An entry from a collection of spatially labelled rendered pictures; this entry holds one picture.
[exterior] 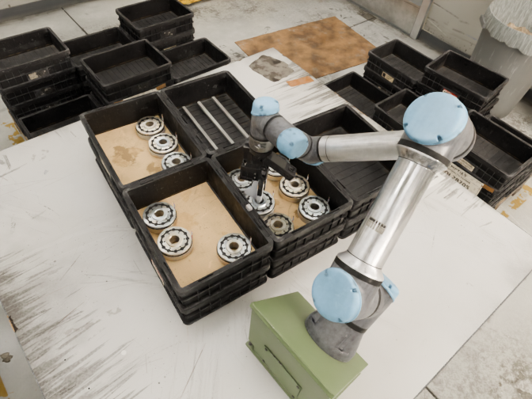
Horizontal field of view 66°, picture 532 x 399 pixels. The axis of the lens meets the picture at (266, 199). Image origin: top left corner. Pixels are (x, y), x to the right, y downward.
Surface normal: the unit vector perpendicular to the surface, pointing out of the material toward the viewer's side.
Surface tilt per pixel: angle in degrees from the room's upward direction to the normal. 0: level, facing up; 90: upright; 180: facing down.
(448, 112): 39
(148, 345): 0
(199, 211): 0
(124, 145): 0
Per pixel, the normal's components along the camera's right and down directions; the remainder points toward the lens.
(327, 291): -0.62, -0.05
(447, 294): 0.07, -0.63
